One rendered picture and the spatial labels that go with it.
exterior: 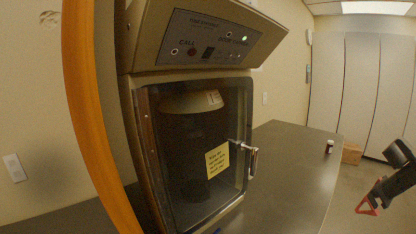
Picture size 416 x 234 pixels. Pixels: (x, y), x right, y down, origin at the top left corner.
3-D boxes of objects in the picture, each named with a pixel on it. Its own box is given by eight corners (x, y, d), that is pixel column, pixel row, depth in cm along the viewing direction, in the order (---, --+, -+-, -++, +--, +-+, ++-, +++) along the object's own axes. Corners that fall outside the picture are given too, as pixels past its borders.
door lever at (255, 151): (243, 167, 46) (238, 171, 44) (245, 139, 43) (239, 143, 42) (257, 174, 42) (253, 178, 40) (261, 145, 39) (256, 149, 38)
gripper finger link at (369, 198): (347, 205, 30) (371, 191, 24) (356, 195, 32) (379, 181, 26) (357, 224, 26) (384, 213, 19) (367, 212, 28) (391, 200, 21)
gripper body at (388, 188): (370, 191, 25) (392, 177, 20) (380, 177, 28) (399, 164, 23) (382, 211, 21) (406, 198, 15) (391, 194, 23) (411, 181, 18)
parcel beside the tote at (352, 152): (335, 160, 207) (340, 146, 199) (336, 153, 230) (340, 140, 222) (357, 167, 180) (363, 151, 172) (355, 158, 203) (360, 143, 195)
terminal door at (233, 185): (172, 243, 33) (134, 86, 22) (244, 191, 52) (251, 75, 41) (173, 245, 32) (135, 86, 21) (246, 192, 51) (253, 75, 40)
